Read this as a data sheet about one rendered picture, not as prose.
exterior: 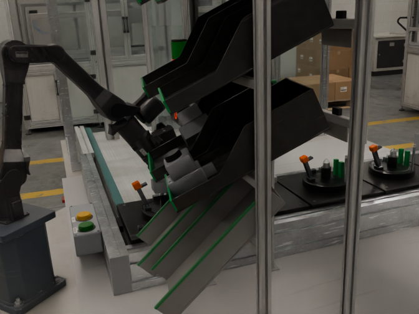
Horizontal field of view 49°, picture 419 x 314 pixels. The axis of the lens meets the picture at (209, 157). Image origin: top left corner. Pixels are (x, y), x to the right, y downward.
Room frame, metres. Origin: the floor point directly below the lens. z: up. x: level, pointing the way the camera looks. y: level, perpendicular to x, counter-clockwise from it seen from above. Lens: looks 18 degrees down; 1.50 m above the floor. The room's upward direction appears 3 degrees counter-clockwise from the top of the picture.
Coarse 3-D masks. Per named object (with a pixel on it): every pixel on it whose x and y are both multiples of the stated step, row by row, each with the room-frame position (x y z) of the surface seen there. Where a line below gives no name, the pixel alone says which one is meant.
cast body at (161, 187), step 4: (152, 180) 1.16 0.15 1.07; (164, 180) 1.14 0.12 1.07; (152, 184) 1.15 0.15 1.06; (156, 184) 1.13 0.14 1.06; (160, 184) 1.14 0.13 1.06; (164, 184) 1.14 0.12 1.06; (152, 188) 1.16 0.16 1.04; (156, 188) 1.13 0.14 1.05; (160, 188) 1.14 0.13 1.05; (164, 188) 1.14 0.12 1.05; (156, 192) 1.13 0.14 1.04; (160, 192) 1.14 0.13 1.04; (164, 192) 1.14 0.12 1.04
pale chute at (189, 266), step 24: (240, 192) 0.82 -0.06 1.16; (216, 216) 0.81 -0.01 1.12; (240, 216) 0.69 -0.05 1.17; (192, 240) 0.81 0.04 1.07; (216, 240) 0.69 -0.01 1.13; (240, 240) 0.69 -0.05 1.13; (168, 264) 0.80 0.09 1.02; (192, 264) 0.77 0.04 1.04; (216, 264) 0.69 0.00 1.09; (168, 288) 0.77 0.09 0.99; (192, 288) 0.68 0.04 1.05; (168, 312) 0.67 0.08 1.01
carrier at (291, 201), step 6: (276, 180) 1.35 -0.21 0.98; (276, 186) 1.32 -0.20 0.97; (282, 186) 1.32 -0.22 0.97; (282, 192) 1.27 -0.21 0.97; (288, 192) 1.27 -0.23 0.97; (282, 198) 1.23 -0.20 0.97; (288, 198) 1.22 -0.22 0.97; (294, 198) 1.22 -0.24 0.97; (288, 204) 1.18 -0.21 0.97; (294, 204) 1.18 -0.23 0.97; (300, 204) 1.18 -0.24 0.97; (306, 204) 1.18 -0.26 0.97; (282, 210) 1.15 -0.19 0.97; (288, 210) 1.15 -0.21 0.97; (294, 210) 1.15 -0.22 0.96; (300, 210) 1.16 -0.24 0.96
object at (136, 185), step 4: (132, 184) 1.13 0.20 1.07; (136, 184) 1.13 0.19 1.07; (140, 184) 1.13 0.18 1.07; (144, 184) 1.14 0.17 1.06; (136, 188) 1.13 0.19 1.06; (140, 188) 1.14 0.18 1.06; (140, 192) 1.14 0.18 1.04; (140, 196) 1.13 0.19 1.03; (144, 196) 1.14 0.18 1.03; (144, 200) 1.14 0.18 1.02; (144, 204) 1.14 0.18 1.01; (148, 204) 1.14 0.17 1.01
